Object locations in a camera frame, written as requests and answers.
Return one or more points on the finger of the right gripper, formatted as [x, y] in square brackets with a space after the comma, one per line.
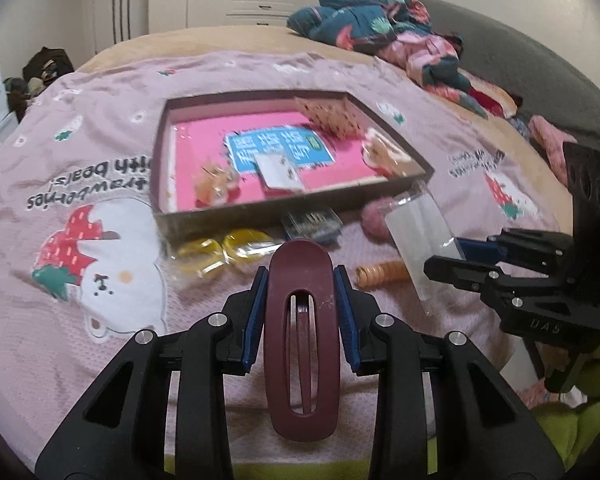
[519, 247]
[495, 287]

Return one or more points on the clear box of hairpins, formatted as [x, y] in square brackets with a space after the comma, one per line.
[322, 226]

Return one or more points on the cream hair claw clip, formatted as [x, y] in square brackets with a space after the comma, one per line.
[384, 156]

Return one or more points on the yellow bangles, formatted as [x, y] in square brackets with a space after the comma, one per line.
[205, 258]

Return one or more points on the green garment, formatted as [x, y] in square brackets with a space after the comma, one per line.
[573, 430]

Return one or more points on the tan bed sheet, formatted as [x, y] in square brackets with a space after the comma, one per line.
[279, 40]

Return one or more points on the pink book in box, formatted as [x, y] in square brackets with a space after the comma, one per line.
[247, 158]

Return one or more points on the pearl bow hair clip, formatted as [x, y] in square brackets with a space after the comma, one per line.
[215, 183]

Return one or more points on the dark shallow cardboard box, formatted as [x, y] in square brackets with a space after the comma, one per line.
[340, 114]

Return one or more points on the teal floral quilt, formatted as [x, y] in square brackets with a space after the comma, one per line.
[360, 25]

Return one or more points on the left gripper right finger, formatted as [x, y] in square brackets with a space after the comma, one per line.
[443, 411]

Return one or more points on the maroon oval hair clip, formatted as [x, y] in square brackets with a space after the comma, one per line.
[301, 343]

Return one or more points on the white earring card packet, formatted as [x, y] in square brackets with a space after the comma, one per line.
[278, 173]

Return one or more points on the pink fluffy pompom clip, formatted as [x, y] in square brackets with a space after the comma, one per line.
[373, 218]

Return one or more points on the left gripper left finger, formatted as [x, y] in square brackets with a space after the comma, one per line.
[157, 410]

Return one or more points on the pink floral clothing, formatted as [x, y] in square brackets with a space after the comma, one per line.
[433, 64]

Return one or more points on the clear plastic jewelry packet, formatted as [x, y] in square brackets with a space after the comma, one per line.
[419, 231]

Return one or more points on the pink printed blanket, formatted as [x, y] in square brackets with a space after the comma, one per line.
[80, 256]

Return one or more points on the grey padded headboard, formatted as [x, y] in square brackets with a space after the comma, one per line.
[548, 85]

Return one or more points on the black bag on floor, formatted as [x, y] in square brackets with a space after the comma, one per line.
[44, 68]

